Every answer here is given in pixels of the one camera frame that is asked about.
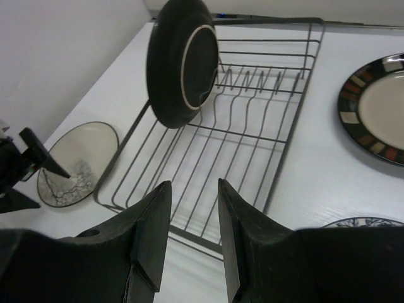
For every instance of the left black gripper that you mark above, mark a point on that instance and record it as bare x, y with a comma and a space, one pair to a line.
16, 166

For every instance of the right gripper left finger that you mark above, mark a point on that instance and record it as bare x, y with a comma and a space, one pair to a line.
121, 259

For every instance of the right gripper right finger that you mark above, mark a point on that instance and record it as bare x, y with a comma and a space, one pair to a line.
263, 260

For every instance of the tree pattern cream plate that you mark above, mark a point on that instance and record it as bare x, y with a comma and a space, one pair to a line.
84, 152

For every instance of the brown rimmed cream plate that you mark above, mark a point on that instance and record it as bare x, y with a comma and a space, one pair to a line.
181, 62

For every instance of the blue floral pattern plate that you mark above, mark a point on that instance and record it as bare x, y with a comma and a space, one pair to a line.
364, 222

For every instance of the black striped rim plate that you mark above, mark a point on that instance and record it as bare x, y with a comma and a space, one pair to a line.
370, 108

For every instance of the grey wire dish rack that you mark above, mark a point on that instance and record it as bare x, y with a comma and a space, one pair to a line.
241, 134

